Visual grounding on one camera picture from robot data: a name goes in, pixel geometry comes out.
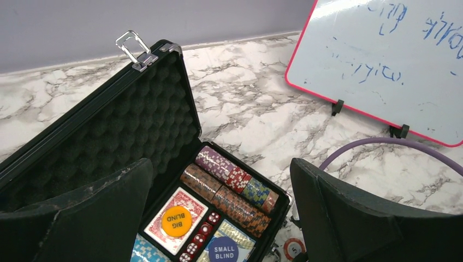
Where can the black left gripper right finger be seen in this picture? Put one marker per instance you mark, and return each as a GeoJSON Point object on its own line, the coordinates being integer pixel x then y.
{"type": "Point", "coordinates": [341, 222]}

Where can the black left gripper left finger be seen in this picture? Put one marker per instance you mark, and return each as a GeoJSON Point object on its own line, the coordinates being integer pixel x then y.
{"type": "Point", "coordinates": [95, 222]}

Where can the brown poker chip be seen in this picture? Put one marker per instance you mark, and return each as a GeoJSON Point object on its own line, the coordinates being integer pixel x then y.
{"type": "Point", "coordinates": [292, 248]}

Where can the orange dealer button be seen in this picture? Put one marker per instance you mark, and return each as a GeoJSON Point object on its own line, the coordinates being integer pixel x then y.
{"type": "Point", "coordinates": [176, 221]}

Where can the red playing card deck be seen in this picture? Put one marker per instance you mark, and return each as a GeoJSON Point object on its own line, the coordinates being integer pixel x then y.
{"type": "Point", "coordinates": [179, 198]}

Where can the blue playing card deck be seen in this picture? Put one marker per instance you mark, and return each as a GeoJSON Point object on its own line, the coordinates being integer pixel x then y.
{"type": "Point", "coordinates": [246, 244]}

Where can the black aluminium poker case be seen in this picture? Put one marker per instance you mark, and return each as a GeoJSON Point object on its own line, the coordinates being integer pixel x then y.
{"type": "Point", "coordinates": [146, 110]}

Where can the blue dealer button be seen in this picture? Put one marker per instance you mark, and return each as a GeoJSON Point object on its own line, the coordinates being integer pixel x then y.
{"type": "Point", "coordinates": [223, 249]}

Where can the light blue chip stack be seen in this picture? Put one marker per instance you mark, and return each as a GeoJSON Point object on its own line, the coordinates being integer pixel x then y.
{"type": "Point", "coordinates": [144, 251]}

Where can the whiteboard stand foot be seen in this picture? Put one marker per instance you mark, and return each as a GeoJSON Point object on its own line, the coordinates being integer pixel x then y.
{"type": "Point", "coordinates": [399, 132]}
{"type": "Point", "coordinates": [337, 107]}

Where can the brown orange chip stack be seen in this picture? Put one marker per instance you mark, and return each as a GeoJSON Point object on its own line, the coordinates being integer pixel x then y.
{"type": "Point", "coordinates": [225, 200]}

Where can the red dice row in case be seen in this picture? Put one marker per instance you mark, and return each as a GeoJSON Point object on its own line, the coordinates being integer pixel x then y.
{"type": "Point", "coordinates": [199, 238]}

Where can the purple white chip stack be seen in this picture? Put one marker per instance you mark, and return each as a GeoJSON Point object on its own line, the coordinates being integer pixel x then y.
{"type": "Point", "coordinates": [240, 181]}

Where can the pink framed whiteboard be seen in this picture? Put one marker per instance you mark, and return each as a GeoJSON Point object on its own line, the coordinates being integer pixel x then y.
{"type": "Point", "coordinates": [399, 62]}

